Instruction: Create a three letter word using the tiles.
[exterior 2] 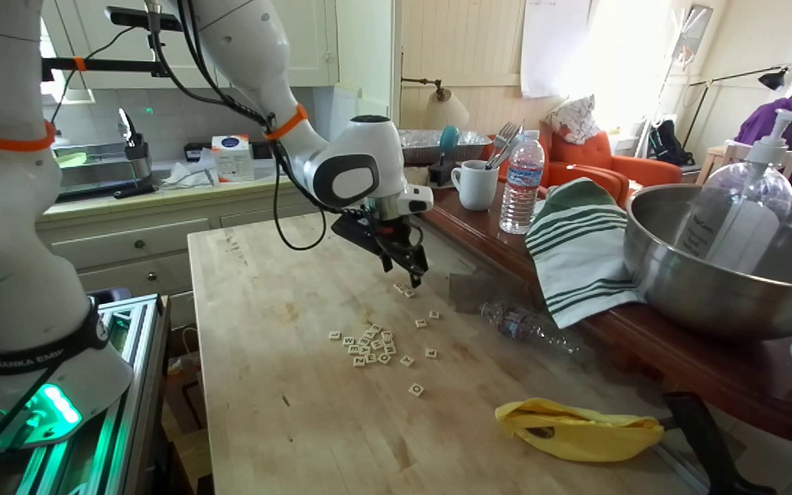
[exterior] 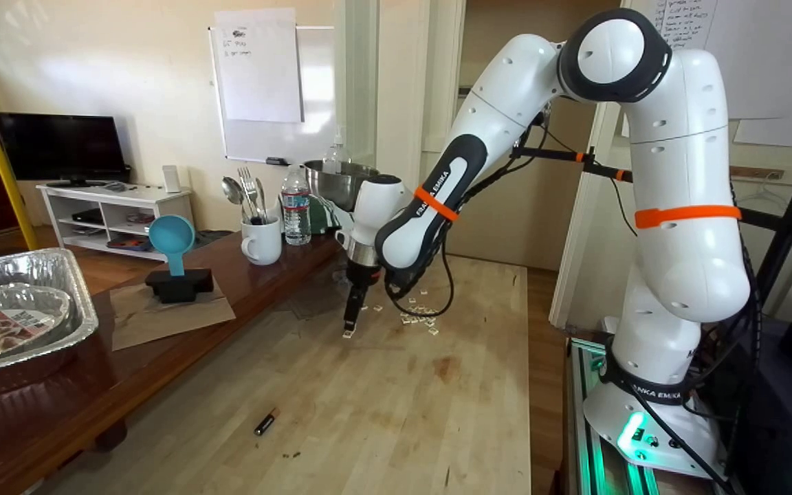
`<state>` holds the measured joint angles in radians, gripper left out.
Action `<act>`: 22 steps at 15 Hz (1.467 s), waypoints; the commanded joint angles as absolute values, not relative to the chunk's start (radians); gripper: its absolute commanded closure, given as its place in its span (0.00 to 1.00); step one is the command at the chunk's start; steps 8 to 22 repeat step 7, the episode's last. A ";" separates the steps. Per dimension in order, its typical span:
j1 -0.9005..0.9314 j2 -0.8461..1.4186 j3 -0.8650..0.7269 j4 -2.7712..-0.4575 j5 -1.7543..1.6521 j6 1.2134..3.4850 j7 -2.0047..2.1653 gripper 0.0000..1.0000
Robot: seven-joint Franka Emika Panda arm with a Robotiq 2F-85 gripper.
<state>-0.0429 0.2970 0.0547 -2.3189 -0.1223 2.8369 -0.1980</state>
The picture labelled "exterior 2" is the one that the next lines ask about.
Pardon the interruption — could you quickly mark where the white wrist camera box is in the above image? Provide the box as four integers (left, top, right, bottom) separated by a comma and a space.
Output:
400, 183, 439, 217

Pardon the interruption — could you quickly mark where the patterned cushion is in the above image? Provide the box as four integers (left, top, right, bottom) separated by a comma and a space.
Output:
549, 94, 606, 146

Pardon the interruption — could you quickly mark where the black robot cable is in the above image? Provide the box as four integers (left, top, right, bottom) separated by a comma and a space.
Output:
143, 0, 432, 256

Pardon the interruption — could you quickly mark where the white wall cabinet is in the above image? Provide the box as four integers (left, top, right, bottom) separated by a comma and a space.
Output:
289, 0, 403, 120

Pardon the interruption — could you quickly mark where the framed wall picture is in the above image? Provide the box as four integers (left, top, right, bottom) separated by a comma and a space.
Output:
675, 0, 718, 66

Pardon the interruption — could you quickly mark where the clear water bottle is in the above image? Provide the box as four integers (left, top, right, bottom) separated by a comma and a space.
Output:
498, 129, 549, 235

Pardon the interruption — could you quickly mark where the dark wooden counter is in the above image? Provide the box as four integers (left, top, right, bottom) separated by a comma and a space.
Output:
411, 180, 792, 454

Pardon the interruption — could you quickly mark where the large steel mixing bowl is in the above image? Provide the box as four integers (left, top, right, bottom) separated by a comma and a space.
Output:
621, 183, 792, 344

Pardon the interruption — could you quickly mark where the white wall paper sheet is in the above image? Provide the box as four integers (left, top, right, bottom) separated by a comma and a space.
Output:
518, 0, 595, 100

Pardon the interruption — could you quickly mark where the table lamp cream shade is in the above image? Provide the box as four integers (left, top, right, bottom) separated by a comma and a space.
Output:
400, 76, 473, 131

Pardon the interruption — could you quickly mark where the black handle tool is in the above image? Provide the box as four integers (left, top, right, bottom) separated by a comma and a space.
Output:
664, 391, 778, 495

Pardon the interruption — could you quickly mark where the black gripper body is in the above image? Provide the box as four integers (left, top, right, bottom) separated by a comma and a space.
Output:
331, 209, 426, 256

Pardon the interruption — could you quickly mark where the black bag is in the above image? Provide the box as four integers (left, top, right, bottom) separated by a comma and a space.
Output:
643, 118, 696, 171

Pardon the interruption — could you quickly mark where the green striped white towel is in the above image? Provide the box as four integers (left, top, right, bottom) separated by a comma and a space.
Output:
524, 175, 646, 329

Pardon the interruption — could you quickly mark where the white ceramic mug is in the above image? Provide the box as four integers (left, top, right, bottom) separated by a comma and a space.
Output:
450, 160, 500, 213

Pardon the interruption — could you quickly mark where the white container blue label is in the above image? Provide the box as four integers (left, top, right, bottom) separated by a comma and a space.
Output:
209, 131, 257, 183

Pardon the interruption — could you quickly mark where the clear plastic bag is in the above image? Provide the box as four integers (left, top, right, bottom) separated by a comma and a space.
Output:
478, 300, 593, 356

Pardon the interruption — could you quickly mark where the orange armchair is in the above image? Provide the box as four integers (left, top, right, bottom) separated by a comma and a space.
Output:
540, 120, 689, 209

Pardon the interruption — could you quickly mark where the glass baking tray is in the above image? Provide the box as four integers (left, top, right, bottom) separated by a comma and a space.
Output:
400, 125, 495, 171

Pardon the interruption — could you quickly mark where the black mounting bar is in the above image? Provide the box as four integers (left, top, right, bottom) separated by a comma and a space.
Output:
40, 52, 176, 78

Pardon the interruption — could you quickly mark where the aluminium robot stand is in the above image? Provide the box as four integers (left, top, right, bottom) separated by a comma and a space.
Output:
0, 292, 175, 495

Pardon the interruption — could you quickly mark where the flat brown paper piece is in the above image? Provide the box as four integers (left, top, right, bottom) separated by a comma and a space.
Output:
447, 268, 509, 319

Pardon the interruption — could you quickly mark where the teal brush in holder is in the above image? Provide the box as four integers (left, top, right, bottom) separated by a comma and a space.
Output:
426, 124, 466, 188

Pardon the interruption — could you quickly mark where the black floor lamp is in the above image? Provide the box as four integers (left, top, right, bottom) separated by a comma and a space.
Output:
681, 62, 792, 153

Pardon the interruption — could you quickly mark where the white base cabinet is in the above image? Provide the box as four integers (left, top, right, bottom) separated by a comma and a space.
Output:
37, 175, 318, 305

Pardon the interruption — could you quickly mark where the yellow banana shaped pouch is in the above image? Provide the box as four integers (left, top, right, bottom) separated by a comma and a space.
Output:
494, 396, 670, 463

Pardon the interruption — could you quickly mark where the clear pump sanitizer bottle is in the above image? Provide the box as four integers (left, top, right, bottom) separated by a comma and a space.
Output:
671, 107, 792, 274

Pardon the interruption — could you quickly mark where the orange cable strap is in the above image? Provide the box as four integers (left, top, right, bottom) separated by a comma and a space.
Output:
0, 120, 58, 157
264, 100, 311, 146

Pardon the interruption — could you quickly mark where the dark kitchen faucet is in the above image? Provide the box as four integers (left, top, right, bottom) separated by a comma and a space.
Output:
120, 107, 158, 180

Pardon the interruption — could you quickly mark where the person in purple shirt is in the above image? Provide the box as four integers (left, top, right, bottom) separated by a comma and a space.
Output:
733, 70, 792, 180

